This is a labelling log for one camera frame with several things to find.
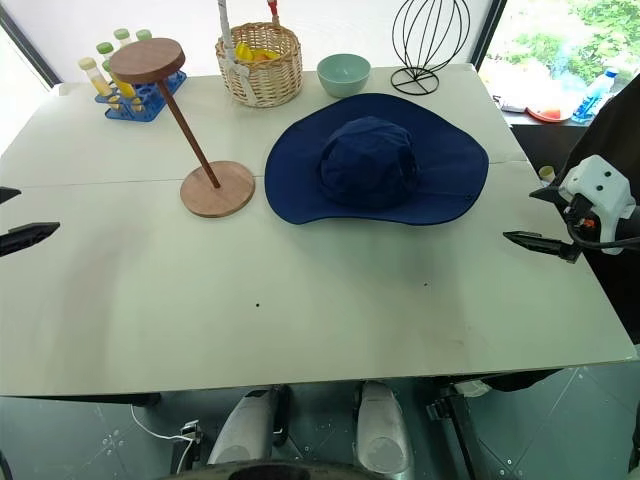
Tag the blue test tube rack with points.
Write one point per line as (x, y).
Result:
(150, 102)

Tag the cream cap yellow tube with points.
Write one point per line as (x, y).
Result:
(96, 77)

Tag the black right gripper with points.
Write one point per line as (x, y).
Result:
(571, 252)

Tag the wooden hat stand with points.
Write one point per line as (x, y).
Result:
(218, 195)

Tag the black table crossbar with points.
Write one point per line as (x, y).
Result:
(80, 401)

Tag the black window frame post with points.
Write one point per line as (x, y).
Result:
(491, 35)
(27, 45)

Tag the pale green cap tube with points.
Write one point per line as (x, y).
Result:
(122, 36)

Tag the black side cabinet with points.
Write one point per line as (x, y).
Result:
(545, 142)

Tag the dark rounded robot torso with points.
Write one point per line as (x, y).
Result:
(295, 472)

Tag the yellow object in basket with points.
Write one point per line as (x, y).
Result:
(255, 53)

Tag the blue label water bottle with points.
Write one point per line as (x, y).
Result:
(595, 97)

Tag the red plate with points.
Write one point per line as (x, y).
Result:
(549, 115)

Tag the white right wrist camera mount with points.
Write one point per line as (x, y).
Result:
(600, 187)

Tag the navy blue wide-brim hat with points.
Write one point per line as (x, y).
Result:
(310, 165)

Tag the grey robot right leg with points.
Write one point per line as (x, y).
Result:
(382, 430)

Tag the small pale yellow cup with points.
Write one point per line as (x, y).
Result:
(546, 174)

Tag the black table leg frame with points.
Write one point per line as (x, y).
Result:
(462, 430)

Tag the grey robot leg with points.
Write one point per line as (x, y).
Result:
(382, 430)
(245, 430)

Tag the grey robot left leg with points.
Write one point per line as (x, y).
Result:
(245, 430)

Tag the pale green ceramic bowl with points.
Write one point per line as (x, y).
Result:
(344, 80)

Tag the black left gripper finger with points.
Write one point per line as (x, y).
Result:
(7, 195)
(27, 237)

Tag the white flat object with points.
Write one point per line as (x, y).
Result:
(511, 107)

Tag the white cloth strip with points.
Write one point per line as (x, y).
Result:
(239, 75)

